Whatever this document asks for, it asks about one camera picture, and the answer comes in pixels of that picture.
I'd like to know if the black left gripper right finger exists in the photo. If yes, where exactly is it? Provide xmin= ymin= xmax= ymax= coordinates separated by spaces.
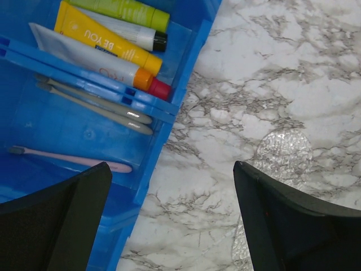
xmin=234 ymin=161 xmax=360 ymax=270

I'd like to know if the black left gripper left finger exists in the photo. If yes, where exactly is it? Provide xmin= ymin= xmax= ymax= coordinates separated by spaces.
xmin=1 ymin=162 xmax=112 ymax=270

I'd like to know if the pink toothbrush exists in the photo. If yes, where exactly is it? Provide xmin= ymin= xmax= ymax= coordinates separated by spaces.
xmin=8 ymin=146 xmax=133 ymax=173

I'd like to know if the blue plastic bin organizer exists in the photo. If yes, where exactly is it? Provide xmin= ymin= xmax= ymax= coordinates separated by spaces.
xmin=1 ymin=1 xmax=221 ymax=270

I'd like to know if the red cap tube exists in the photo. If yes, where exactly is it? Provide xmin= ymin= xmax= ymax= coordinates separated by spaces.
xmin=148 ymin=77 xmax=171 ymax=100

